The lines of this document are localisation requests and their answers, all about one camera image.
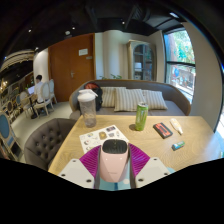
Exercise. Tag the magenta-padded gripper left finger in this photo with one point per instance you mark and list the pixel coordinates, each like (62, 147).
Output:
(87, 163)

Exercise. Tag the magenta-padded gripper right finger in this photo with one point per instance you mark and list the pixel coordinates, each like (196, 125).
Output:
(141, 163)

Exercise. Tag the pink computer mouse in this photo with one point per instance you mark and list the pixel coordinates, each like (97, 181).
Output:
(114, 163)

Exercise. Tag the white sticker sheet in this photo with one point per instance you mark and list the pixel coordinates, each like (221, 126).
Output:
(95, 138)

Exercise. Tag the black and red flat box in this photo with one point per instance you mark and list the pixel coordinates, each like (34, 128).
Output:
(163, 130)

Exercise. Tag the small teal wrapped item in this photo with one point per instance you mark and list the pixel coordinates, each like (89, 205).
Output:
(178, 145)

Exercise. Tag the grey tufted armchair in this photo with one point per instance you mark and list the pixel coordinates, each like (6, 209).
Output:
(46, 141)

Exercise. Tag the green drink can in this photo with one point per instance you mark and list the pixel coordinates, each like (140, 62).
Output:
(141, 116)

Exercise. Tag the white tube packet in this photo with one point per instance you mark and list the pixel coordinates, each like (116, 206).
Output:
(176, 126)

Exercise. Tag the clear shaker bottle white lid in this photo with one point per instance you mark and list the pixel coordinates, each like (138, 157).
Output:
(88, 111)

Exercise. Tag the striped cushion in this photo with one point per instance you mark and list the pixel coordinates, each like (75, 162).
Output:
(128, 100)
(107, 96)
(156, 100)

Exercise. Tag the black backpack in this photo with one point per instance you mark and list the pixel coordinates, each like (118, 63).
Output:
(97, 96)

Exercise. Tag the grey curved sofa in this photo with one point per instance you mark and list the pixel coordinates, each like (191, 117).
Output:
(175, 100)

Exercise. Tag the white dining chair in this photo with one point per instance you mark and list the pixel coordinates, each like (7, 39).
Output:
(52, 88)
(46, 96)

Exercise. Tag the person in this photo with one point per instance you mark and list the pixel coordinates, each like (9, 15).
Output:
(39, 90)

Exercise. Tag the blue-backed chair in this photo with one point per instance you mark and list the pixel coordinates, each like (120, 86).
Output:
(5, 128)

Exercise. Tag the open laptop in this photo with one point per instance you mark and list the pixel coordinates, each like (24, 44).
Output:
(31, 90)

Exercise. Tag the brown wooden door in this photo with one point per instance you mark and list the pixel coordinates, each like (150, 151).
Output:
(68, 66)

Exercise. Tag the glass-front wooden cabinet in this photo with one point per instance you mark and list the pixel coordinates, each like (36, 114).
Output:
(141, 61)

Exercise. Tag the large black-framed window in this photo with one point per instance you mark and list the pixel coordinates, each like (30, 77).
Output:
(180, 63)

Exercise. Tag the white door sign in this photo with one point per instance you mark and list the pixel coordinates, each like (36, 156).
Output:
(83, 52)

